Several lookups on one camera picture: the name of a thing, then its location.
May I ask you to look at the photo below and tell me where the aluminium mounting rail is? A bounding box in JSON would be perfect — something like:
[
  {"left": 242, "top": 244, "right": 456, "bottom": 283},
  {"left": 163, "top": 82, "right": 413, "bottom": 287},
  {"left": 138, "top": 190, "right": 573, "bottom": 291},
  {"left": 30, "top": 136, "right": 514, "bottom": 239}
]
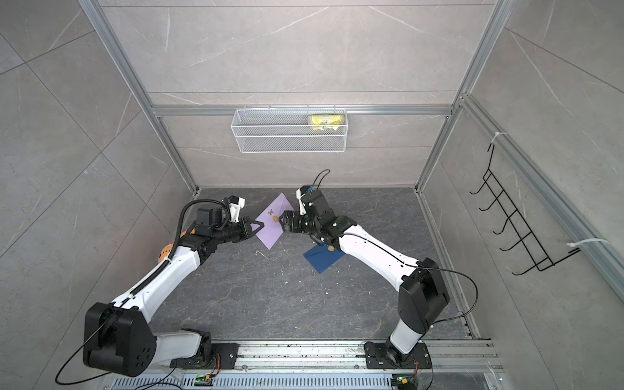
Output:
[{"left": 97, "top": 340, "right": 503, "bottom": 390}]

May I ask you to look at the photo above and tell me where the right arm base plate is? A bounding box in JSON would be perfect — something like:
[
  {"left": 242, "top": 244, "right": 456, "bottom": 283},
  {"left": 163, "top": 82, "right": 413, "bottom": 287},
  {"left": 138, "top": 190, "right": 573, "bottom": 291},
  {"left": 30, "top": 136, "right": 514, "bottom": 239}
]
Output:
[{"left": 363, "top": 341, "right": 432, "bottom": 370}]

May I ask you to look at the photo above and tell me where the black wire hook rack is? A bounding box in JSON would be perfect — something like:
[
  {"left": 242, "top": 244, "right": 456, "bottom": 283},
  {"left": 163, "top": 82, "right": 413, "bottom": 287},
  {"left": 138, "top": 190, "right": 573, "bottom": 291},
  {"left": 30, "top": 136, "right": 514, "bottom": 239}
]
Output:
[{"left": 469, "top": 144, "right": 581, "bottom": 276}]

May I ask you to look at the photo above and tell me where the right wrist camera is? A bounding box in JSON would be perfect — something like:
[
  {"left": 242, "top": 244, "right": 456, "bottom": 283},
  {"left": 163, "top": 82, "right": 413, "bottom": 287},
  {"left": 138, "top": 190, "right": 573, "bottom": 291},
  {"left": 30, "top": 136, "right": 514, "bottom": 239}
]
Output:
[{"left": 296, "top": 185, "right": 322, "bottom": 215}]

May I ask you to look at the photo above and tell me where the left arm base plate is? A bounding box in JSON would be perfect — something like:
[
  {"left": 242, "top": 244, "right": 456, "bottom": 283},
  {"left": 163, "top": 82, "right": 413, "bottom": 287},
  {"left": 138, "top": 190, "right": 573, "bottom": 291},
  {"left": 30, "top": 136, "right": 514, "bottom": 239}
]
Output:
[{"left": 170, "top": 342, "right": 240, "bottom": 371}]

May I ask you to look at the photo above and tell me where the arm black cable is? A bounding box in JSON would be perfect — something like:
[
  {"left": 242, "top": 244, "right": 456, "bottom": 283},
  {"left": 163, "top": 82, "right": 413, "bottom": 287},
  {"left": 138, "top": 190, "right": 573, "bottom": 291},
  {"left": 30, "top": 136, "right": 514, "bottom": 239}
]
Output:
[
  {"left": 418, "top": 265, "right": 479, "bottom": 325},
  {"left": 172, "top": 197, "right": 230, "bottom": 254}
]

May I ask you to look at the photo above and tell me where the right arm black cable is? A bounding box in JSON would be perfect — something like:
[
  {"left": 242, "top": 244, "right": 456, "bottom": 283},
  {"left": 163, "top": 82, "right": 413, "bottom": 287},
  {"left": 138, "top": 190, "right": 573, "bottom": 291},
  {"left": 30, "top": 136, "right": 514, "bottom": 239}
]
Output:
[{"left": 418, "top": 265, "right": 479, "bottom": 325}]

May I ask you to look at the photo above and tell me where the purple envelope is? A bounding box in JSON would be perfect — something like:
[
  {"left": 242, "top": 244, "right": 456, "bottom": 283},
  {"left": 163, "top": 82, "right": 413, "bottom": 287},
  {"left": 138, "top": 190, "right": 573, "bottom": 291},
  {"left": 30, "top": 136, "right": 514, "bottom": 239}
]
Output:
[{"left": 256, "top": 193, "right": 293, "bottom": 250}]

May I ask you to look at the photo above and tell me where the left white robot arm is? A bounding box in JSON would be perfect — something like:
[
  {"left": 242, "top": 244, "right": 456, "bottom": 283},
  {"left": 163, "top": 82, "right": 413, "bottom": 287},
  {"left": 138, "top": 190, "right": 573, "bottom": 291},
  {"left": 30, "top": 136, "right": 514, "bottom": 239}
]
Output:
[{"left": 83, "top": 218, "right": 264, "bottom": 377}]

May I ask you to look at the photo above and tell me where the yellow item in basket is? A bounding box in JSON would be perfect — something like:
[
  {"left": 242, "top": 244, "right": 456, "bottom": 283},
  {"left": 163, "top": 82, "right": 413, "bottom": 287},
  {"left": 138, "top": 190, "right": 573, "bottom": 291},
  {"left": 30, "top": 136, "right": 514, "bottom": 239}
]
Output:
[{"left": 307, "top": 114, "right": 345, "bottom": 132}]

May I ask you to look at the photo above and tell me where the dark blue envelope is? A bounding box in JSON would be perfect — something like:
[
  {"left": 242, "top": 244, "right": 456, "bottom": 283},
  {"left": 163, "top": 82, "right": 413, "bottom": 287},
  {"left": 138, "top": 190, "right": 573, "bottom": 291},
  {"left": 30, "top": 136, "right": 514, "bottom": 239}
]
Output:
[{"left": 303, "top": 245, "right": 345, "bottom": 274}]

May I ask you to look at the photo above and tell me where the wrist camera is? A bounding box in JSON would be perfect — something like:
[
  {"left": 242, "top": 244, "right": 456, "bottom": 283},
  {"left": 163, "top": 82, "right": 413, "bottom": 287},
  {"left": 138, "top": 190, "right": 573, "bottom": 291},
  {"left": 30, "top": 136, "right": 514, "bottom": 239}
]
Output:
[
  {"left": 225, "top": 195, "right": 245, "bottom": 224},
  {"left": 296, "top": 185, "right": 322, "bottom": 215}
]

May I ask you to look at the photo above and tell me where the orange fish plush toy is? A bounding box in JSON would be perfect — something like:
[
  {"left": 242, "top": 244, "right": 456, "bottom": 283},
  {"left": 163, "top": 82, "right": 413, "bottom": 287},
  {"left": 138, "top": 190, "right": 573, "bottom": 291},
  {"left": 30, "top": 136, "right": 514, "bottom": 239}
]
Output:
[{"left": 158, "top": 229, "right": 195, "bottom": 264}]

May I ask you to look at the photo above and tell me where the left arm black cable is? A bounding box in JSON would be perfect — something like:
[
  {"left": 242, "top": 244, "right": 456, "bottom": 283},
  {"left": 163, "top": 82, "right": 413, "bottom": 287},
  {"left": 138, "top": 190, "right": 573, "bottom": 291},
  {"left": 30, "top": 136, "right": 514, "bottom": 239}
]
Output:
[{"left": 172, "top": 197, "right": 230, "bottom": 254}]

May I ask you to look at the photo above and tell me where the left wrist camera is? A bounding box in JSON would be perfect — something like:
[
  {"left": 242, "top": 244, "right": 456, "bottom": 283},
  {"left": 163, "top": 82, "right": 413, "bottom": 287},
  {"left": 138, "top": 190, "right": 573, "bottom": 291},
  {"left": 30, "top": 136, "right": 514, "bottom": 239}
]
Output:
[{"left": 225, "top": 195, "right": 245, "bottom": 224}]

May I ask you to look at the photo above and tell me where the white wire mesh basket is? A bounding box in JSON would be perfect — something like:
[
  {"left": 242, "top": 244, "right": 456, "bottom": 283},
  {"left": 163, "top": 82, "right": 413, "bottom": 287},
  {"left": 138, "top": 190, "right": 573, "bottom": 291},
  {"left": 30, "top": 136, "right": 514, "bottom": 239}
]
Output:
[{"left": 231, "top": 108, "right": 349, "bottom": 154}]

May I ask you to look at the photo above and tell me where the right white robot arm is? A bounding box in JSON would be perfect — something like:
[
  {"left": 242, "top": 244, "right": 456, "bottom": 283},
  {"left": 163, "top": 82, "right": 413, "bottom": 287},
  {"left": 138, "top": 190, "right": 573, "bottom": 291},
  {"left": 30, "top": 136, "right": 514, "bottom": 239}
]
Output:
[{"left": 279, "top": 211, "right": 449, "bottom": 367}]

